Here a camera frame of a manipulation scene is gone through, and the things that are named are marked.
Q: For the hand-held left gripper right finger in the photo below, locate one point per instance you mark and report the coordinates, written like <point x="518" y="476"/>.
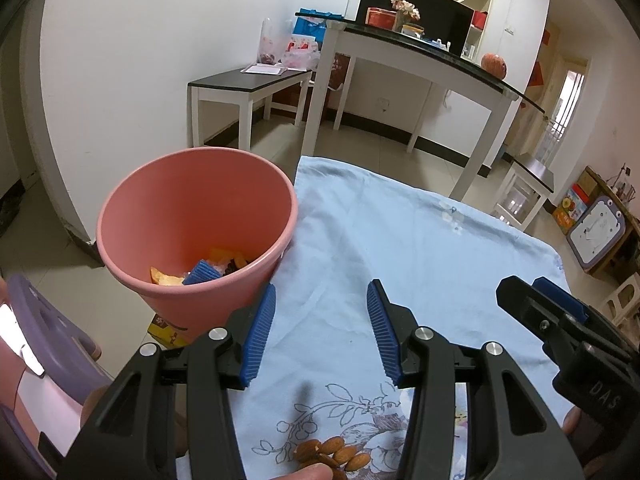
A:
<point x="382" y="335"/>

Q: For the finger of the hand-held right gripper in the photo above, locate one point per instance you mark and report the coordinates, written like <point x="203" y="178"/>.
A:
<point x="530" y="305"/>
<point x="560" y="295"/>

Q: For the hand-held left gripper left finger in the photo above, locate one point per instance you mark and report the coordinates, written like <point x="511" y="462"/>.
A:
<point x="257" y="340"/>

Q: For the blue paper cupcake liner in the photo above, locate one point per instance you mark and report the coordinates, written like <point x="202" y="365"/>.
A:
<point x="202" y="274"/>

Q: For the orange peel piece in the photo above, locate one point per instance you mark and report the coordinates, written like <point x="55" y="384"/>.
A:
<point x="165" y="277"/>

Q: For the pink plastic bucket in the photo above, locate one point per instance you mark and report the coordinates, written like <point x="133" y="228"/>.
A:
<point x="165" y="210"/>

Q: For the person's right hand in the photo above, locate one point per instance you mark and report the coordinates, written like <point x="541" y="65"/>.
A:
<point x="572" y="420"/>

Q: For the person's left hand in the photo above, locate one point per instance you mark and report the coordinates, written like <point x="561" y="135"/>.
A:
<point x="310" y="473"/>

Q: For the small white plastic stool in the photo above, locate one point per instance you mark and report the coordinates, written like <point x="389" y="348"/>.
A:
<point x="622" y="300"/>

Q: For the purple toy drawing board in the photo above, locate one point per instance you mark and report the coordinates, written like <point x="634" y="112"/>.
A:
<point x="595" y="235"/>

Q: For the colourful cardboard box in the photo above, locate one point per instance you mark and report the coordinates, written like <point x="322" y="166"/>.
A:
<point x="567" y="210"/>

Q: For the yellow cardboard box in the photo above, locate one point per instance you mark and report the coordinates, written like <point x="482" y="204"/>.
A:
<point x="165" y="332"/>

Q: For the light blue floral cloth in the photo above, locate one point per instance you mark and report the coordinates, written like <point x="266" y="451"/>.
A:
<point x="390" y="230"/>

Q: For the low wooden cabinet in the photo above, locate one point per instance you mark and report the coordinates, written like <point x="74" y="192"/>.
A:
<point x="590" y="175"/>

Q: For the small white black-top bench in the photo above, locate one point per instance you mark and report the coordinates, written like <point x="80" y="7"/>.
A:
<point x="537" y="172"/>

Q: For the pile of almonds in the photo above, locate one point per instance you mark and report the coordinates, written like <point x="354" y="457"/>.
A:
<point x="330" y="452"/>

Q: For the purple plastic stool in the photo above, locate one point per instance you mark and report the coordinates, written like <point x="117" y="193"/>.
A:
<point x="45" y="310"/>

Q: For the orange pomelo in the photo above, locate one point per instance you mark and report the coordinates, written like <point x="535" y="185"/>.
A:
<point x="494" y="66"/>

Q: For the white bench with black top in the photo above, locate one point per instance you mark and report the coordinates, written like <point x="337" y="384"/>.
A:
<point x="240" y="80"/>

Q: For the brown paper bag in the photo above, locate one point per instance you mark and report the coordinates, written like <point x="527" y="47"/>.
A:
<point x="339" y="70"/>

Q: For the white paper sheet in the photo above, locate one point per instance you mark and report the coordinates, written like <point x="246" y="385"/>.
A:
<point x="262" y="69"/>

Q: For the white glass-top table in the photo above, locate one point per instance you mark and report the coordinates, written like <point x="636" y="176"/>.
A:
<point x="400" y="55"/>

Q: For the small red box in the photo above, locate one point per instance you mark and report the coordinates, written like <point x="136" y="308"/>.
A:
<point x="480" y="19"/>

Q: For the white red plastic bag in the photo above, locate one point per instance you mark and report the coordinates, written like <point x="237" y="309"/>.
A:
<point x="300" y="55"/>

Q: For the clear plastic bag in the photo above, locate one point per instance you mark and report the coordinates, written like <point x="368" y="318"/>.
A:
<point x="270" y="42"/>

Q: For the yellow lidded food container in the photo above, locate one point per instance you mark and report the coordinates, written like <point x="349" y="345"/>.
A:
<point x="413" y="31"/>

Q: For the black television screen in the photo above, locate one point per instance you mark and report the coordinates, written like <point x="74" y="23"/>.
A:
<point x="440" y="15"/>

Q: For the blue shopping bag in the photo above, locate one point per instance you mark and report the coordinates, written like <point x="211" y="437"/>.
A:
<point x="310" y="25"/>

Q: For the red gift box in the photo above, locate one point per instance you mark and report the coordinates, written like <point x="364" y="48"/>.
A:
<point x="382" y="16"/>

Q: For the dried flower bouquet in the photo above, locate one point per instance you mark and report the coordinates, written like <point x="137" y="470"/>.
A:
<point x="404" y="7"/>

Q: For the red wall decoration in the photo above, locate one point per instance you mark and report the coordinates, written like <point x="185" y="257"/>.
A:
<point x="536" y="75"/>

